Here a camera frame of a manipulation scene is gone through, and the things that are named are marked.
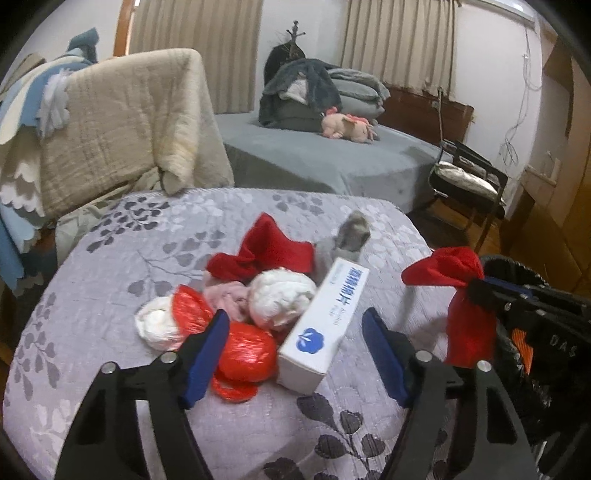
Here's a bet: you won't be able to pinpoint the black lined trash bin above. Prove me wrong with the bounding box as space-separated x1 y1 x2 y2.
480 254 548 374

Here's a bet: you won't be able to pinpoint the white tissue wad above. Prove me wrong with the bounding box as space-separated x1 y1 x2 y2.
247 268 318 331

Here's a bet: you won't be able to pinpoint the red sock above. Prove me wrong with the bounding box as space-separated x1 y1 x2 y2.
206 213 315 282
402 247 497 368

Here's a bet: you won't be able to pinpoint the black cantilever chair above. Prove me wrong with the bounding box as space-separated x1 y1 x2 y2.
427 91 509 252

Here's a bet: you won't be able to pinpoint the grey floral quilt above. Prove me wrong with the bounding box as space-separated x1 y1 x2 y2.
3 188 454 479

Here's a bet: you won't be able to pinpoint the dark wooden headboard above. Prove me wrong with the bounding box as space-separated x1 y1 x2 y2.
378 86 475 146

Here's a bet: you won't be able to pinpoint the folded grey blanket stack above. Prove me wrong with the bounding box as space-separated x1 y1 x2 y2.
259 58 391 128

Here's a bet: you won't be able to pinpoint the orange mesh net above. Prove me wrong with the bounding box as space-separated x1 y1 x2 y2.
511 328 534 374

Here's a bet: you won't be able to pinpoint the grey sock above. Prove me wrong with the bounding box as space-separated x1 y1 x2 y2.
311 211 370 284

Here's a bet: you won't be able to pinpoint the wooden coat stand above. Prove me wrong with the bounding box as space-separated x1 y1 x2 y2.
263 20 307 84

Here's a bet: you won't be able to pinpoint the right beige curtain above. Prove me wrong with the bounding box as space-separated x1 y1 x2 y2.
341 0 461 96

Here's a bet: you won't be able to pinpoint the pink plush pig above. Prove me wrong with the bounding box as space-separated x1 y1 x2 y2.
321 109 379 144

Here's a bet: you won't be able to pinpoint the red plastic bag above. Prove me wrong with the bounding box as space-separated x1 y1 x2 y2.
171 285 277 403

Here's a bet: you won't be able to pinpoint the wooden wardrobe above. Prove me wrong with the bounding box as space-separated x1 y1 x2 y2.
500 24 590 298

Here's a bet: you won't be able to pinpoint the pink sock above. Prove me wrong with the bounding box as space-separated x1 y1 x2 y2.
202 272 249 322

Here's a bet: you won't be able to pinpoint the grey bed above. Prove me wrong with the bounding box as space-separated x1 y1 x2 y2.
216 113 439 213

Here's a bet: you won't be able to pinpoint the white plastic wad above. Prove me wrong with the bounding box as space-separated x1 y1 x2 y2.
134 295 184 352

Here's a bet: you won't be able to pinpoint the left beige curtain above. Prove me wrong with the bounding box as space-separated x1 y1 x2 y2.
128 0 263 114

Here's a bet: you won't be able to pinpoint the silver chair cushion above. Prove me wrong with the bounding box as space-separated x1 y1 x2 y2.
435 161 497 200

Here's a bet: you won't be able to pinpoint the beige curtain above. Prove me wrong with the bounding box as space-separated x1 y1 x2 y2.
128 0 263 114
341 0 461 96

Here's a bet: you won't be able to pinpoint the white blue box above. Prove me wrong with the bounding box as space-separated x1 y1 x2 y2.
276 258 370 395

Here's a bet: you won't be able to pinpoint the hanging white cables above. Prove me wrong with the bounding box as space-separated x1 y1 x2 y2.
498 27 544 167

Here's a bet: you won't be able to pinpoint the blue white scalloped cloth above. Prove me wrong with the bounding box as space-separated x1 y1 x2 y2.
1 28 99 295

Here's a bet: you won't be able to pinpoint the beige quilt on rack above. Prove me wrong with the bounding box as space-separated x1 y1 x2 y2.
41 48 235 218

